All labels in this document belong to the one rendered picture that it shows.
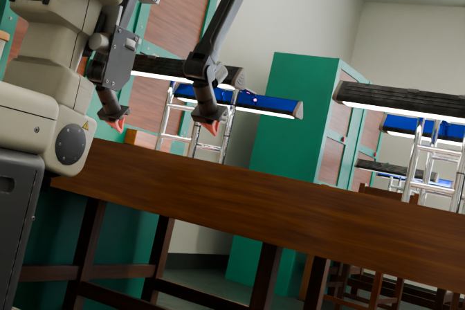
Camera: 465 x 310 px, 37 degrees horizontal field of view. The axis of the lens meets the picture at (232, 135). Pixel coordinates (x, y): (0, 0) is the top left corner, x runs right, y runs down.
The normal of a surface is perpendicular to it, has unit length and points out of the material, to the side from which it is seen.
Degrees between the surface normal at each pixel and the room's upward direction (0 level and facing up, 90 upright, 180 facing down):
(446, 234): 90
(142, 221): 90
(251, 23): 90
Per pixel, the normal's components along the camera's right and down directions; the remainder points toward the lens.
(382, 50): -0.48, -0.17
